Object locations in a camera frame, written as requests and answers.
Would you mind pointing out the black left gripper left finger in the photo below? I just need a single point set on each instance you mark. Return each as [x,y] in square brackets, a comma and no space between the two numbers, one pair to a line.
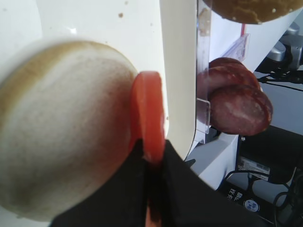
[120,202]

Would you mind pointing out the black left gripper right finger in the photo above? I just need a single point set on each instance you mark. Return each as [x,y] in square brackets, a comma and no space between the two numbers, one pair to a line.
[187,201]

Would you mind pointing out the red tomato slice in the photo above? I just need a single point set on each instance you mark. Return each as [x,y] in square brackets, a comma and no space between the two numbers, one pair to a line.
[147,126]

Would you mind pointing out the dark meat patty rear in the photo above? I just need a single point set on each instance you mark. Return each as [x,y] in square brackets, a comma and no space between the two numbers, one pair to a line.
[223,72]

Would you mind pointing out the black computer box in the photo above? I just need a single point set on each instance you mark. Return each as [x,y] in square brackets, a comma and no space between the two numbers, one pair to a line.
[268,177]

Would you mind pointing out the flat bun bottom on tray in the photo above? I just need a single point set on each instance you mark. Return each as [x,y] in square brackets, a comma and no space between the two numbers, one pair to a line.
[64,127]

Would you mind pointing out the clear holder upper right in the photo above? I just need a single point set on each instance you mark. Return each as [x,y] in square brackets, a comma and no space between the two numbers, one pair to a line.
[239,48]

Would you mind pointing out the cream rectangular tray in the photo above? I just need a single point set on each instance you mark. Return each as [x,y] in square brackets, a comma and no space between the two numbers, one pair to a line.
[155,35]

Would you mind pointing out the grey metal stand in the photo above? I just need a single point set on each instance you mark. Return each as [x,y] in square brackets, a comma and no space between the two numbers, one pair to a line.
[289,49]

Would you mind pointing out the sesame bun top front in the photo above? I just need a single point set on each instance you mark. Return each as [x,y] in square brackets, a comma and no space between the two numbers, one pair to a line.
[253,11]

